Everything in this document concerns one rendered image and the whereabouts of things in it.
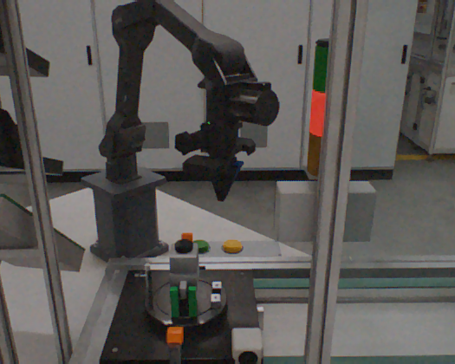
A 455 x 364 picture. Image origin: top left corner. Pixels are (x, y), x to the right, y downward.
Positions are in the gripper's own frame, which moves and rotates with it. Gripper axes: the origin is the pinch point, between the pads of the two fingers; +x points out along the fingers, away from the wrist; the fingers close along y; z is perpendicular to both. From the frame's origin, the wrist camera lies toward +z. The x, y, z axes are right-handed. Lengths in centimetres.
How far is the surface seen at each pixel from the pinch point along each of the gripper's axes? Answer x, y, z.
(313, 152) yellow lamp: -13.3, 19.5, -20.7
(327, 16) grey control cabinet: -33, -291, 48
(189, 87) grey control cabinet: 21, -249, 142
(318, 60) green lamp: -23.9, 19.8, -20.6
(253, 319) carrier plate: 18.3, 11.5, -11.3
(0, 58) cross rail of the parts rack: -22.9, 28.8, 17.7
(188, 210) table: 27, -42, 30
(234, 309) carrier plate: 18.2, 10.5, -7.5
